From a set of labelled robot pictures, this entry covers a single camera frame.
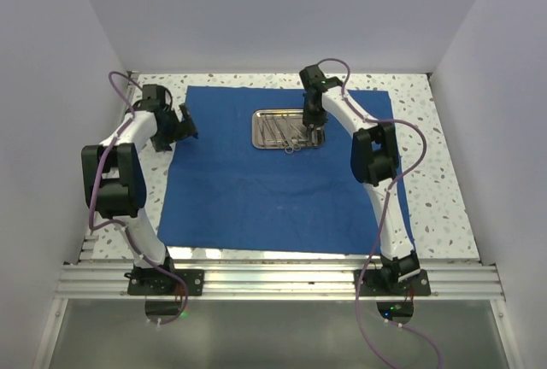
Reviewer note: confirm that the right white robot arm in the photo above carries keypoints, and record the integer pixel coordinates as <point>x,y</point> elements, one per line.
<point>374,162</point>

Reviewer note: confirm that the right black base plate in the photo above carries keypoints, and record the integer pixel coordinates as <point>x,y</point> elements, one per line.
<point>375,283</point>

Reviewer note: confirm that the steel scalpel handle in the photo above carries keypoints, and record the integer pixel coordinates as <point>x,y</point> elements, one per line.
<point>313,136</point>

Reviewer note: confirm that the steel forceps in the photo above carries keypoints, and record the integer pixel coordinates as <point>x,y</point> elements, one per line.
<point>265,138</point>

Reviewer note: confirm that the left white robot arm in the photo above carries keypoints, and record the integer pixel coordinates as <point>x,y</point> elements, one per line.
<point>115,188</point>

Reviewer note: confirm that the steel instrument tray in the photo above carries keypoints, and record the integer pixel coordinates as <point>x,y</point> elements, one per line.
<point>283,129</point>

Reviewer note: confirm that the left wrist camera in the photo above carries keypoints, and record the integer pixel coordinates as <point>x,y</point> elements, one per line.
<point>156,96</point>

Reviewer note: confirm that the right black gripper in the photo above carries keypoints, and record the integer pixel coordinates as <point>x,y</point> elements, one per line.
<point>310,120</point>

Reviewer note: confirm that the aluminium front rail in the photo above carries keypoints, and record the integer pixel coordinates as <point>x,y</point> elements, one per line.
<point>286,280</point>

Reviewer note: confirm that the steel surgical scissors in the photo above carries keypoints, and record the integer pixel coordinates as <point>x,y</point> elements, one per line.
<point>285,142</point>

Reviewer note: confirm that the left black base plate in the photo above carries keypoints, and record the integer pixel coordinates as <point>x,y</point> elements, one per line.
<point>150,282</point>

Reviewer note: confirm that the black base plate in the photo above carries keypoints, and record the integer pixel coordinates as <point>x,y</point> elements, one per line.
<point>150,282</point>
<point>375,283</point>

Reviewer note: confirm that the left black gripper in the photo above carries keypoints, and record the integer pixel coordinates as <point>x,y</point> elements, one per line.
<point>184,129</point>

